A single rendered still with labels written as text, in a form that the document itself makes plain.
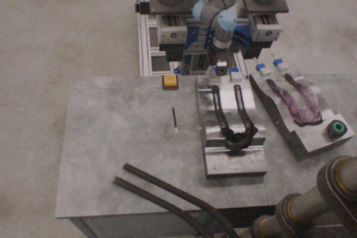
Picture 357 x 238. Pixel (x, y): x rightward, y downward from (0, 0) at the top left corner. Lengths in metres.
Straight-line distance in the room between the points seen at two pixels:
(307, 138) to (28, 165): 1.81
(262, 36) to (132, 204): 1.06
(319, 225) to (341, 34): 2.81
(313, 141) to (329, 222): 0.62
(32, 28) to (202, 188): 2.34
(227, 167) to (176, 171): 0.22
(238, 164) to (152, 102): 0.51
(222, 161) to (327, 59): 2.07
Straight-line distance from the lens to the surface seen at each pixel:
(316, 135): 1.50
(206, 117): 1.39
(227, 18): 1.27
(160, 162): 1.39
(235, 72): 1.56
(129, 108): 1.52
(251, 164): 1.38
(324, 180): 0.67
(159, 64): 2.46
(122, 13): 3.20
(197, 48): 1.88
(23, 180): 2.38
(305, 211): 0.82
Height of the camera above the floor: 2.08
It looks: 59 degrees down
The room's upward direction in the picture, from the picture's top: 8 degrees clockwise
